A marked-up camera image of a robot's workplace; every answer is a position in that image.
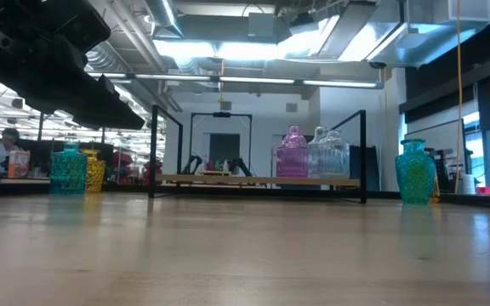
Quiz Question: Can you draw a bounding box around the yellow hanging cord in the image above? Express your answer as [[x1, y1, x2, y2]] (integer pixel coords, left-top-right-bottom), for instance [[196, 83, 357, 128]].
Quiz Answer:
[[454, 0, 464, 196]]

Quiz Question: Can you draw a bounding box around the pink wide-mouthed cylinder glass vase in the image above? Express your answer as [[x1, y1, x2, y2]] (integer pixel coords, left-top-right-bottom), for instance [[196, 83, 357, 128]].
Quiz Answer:
[[276, 144, 311, 179]]

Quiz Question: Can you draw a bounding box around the black monitor panel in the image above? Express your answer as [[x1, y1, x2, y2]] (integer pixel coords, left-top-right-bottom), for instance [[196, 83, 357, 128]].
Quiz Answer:
[[349, 144, 381, 192]]

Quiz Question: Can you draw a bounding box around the orange cardboard box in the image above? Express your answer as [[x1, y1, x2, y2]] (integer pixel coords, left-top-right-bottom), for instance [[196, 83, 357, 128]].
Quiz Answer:
[[8, 149, 31, 179]]

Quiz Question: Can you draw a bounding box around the teal square diamond-pattern glass vase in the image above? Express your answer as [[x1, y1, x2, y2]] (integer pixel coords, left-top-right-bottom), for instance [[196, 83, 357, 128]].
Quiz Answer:
[[49, 142, 88, 196]]

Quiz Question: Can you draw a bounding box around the yellow slim glass vase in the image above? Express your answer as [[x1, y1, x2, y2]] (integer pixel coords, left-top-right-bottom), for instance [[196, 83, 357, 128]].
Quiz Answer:
[[430, 173, 441, 201]]

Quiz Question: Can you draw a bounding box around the clear round-shouldered glass vase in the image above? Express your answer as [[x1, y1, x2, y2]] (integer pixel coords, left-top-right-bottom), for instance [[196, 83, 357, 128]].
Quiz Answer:
[[317, 129, 351, 179]]

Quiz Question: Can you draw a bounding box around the teal bulbous flared glass vase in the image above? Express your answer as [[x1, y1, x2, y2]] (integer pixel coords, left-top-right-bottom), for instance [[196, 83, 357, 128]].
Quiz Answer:
[[394, 138, 436, 205]]

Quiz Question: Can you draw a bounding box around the distant black robot rig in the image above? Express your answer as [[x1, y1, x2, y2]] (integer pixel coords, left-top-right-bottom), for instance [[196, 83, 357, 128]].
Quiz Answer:
[[188, 110, 254, 178]]

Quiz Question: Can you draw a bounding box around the person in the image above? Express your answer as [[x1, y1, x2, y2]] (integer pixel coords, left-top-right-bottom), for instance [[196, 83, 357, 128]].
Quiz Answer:
[[0, 127, 21, 176]]

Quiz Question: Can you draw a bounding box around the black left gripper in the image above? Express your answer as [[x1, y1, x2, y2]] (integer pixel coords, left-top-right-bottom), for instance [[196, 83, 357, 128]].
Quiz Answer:
[[0, 0, 145, 130]]

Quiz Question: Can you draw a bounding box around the yellow diamond-pattern glass vase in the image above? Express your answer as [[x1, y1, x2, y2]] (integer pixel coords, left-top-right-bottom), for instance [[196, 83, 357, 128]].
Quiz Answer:
[[81, 148, 107, 193]]

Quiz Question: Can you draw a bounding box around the white bin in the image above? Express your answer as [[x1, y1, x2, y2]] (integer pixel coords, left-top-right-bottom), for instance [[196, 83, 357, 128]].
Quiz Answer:
[[461, 173, 479, 196]]

